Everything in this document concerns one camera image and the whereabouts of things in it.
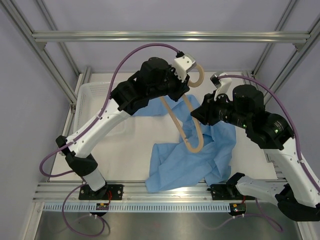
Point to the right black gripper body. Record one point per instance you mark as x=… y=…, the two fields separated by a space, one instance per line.
x=220 y=110

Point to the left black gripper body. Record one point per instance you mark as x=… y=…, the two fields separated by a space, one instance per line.
x=173 y=86

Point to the beige wooden hanger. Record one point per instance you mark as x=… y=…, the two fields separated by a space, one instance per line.
x=199 y=132

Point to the light blue shirt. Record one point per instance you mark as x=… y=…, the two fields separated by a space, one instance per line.
x=173 y=166

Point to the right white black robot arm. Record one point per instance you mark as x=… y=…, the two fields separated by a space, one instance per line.
x=298 y=199

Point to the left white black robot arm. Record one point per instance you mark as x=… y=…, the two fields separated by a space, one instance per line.
x=155 y=79

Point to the aluminium top crossbar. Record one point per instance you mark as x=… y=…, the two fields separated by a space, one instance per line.
x=292 y=37

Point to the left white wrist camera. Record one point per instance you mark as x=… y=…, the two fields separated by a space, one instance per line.
x=182 y=64

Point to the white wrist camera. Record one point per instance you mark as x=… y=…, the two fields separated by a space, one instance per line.
x=222 y=84
x=182 y=64

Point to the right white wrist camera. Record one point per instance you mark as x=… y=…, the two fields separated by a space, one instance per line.
x=222 y=84

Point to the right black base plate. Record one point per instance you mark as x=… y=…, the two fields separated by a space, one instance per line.
x=221 y=192

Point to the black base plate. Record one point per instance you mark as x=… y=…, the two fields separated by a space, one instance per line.
x=113 y=192
x=221 y=192

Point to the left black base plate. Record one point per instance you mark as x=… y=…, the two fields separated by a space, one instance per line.
x=113 y=192

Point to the aluminium front rail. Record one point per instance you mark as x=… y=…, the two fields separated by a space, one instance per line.
x=134 y=191

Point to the white slotted cable duct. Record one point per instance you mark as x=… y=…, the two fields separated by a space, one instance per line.
x=119 y=207

